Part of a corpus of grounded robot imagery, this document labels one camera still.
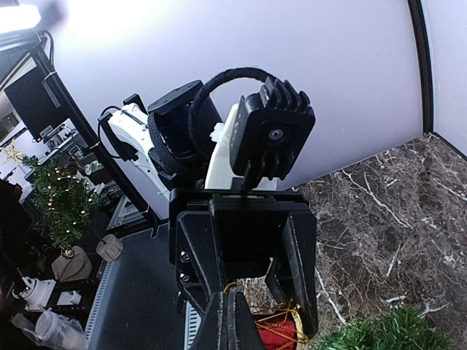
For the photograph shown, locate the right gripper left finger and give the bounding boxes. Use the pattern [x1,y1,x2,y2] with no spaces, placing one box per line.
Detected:
[190,292,228,350]

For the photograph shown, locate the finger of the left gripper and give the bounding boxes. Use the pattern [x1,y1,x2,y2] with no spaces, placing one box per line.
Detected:
[175,210,231,322]
[266,211,318,338]

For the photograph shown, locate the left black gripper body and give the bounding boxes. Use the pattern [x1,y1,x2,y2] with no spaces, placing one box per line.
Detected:
[148,80,310,283]

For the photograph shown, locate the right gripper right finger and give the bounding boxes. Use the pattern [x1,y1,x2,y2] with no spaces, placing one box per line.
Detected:
[229,290,265,350]

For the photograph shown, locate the red drum ornament gold trim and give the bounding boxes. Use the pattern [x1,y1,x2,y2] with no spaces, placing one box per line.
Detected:
[223,281,311,350]

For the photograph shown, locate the small green christmas tree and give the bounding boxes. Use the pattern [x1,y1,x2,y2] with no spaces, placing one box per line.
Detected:
[312,307,455,349]

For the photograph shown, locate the background decorated christmas tree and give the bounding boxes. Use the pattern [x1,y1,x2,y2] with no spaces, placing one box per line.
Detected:
[22,155,100,250]

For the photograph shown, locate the white perforated cable duct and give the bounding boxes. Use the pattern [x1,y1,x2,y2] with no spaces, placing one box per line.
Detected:
[184,301,201,350]

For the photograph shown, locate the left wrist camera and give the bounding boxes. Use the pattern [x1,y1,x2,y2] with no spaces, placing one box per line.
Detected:
[229,77,315,193]

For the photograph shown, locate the right black frame pole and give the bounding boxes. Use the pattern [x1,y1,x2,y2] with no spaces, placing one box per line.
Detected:
[407,0,435,133]

